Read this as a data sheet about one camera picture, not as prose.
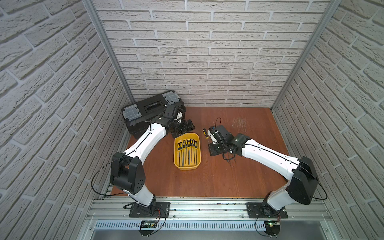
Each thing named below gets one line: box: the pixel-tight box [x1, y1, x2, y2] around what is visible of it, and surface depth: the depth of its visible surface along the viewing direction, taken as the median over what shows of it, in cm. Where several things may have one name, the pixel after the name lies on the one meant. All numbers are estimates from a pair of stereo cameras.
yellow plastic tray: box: [173, 132, 202, 171], surface depth 92 cm
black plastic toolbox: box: [121, 90, 186, 139], surface depth 97 cm
